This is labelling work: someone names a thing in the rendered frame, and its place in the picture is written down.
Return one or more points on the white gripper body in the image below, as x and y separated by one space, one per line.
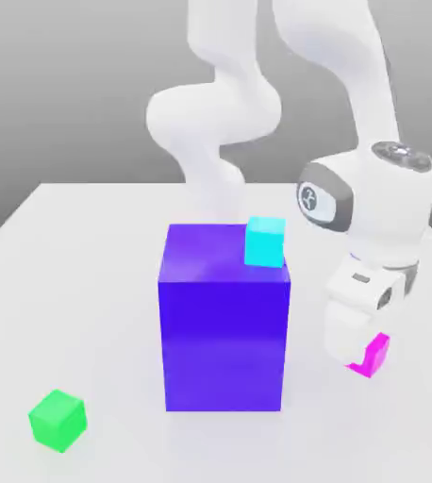
346 332

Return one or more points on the small magenta cube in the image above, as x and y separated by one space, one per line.
375 354

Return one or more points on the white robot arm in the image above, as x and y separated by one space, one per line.
385 211

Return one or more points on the small cyan cube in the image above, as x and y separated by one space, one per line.
264 243

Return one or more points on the small green cube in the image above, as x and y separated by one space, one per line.
57 420

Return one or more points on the large blue box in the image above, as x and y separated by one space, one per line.
221 324

